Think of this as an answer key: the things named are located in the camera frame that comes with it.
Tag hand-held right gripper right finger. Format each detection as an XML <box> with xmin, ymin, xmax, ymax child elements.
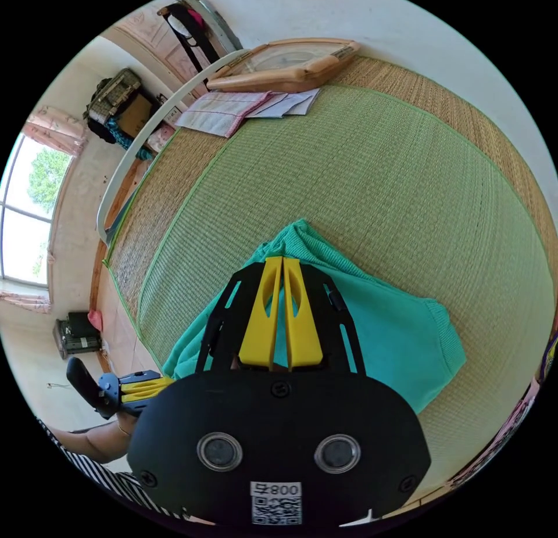
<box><xmin>284</xmin><ymin>257</ymin><xmax>325</xmax><ymax>370</ymax></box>

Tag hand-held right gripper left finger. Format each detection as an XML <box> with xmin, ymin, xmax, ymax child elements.
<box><xmin>238</xmin><ymin>256</ymin><xmax>284</xmax><ymax>368</ymax></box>

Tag green long sleeve shirt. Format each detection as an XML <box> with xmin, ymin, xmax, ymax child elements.
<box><xmin>162</xmin><ymin>218</ymin><xmax>468</xmax><ymax>417</ymax></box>

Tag person's left forearm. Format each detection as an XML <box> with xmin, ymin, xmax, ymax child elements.
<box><xmin>46</xmin><ymin>422</ymin><xmax>134</xmax><ymax>465</ymax></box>

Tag person's left hand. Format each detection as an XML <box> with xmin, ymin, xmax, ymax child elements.
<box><xmin>116</xmin><ymin>411</ymin><xmax>140</xmax><ymax>437</ymax></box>

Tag black box on floor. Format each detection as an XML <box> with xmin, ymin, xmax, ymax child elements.
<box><xmin>52</xmin><ymin>311</ymin><xmax>104</xmax><ymax>359</ymax></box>

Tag person's body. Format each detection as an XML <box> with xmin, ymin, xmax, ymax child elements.
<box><xmin>34</xmin><ymin>415</ymin><xmax>188</xmax><ymax>519</ymax></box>

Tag bed with woven mat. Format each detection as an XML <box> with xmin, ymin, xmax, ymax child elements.
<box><xmin>101</xmin><ymin>55</ymin><xmax>558</xmax><ymax>506</ymax></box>

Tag window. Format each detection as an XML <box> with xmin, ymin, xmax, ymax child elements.
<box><xmin>0</xmin><ymin>131</ymin><xmax>74</xmax><ymax>287</ymax></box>

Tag pink and white folded towel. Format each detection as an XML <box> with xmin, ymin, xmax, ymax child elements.
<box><xmin>174</xmin><ymin>91</ymin><xmax>272</xmax><ymax>139</ymax></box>

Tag white folded cloth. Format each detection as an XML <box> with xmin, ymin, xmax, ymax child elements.
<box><xmin>245</xmin><ymin>88</ymin><xmax>321</xmax><ymax>120</ymax></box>

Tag wooden framed board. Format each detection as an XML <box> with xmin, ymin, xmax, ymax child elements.
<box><xmin>206</xmin><ymin>37</ymin><xmax>362</xmax><ymax>94</ymax></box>

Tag cupboard with basket and bags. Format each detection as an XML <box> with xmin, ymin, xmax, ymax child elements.
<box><xmin>83</xmin><ymin>67</ymin><xmax>163</xmax><ymax>160</ymax></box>

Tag pink curtain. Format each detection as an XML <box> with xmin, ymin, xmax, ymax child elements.
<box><xmin>22</xmin><ymin>105</ymin><xmax>89</xmax><ymax>157</ymax></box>

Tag hanging black and pink clothes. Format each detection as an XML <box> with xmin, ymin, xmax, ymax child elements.
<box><xmin>156</xmin><ymin>1</ymin><xmax>221</xmax><ymax>85</ymax></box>

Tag white curved bed rail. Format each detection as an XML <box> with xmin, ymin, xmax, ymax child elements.
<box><xmin>95</xmin><ymin>48</ymin><xmax>250</xmax><ymax>245</ymax></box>

